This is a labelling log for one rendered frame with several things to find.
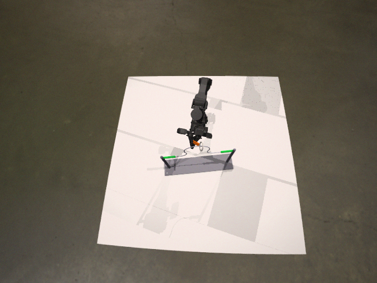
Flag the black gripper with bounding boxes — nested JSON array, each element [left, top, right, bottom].
[[177, 120, 212, 149]]

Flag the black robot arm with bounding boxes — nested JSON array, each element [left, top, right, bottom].
[[191, 77, 213, 136]]

